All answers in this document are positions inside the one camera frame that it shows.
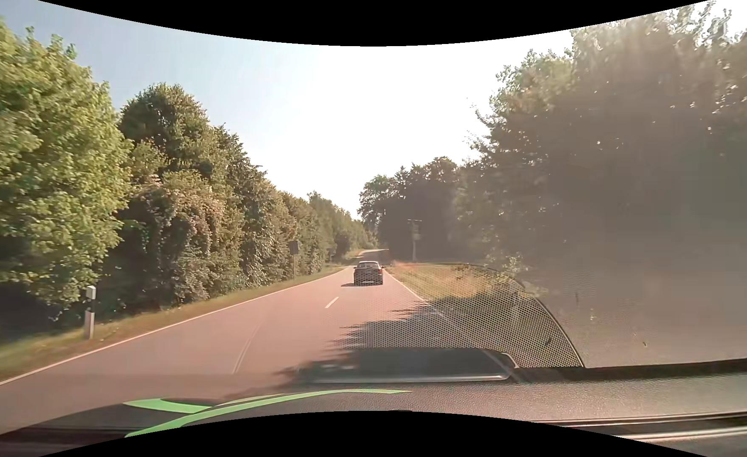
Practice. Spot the pole with signs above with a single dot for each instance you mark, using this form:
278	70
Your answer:
414	238

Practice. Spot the dark car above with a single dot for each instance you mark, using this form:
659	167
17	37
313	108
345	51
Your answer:
368	273

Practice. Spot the dry grass verge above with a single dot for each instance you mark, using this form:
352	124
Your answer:
443	282

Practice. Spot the grey asphalt road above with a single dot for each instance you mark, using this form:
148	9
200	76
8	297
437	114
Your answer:
284	330

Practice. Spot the car's own bonnet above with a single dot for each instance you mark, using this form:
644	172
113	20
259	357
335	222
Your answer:
411	400

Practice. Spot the wood of dark trees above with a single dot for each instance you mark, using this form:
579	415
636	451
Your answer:
602	165

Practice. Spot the row of green trees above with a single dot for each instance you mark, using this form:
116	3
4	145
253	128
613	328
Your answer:
125	203

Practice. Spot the road sign on post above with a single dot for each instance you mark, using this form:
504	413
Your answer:
293	251

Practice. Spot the white marker post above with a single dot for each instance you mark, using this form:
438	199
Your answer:
89	311

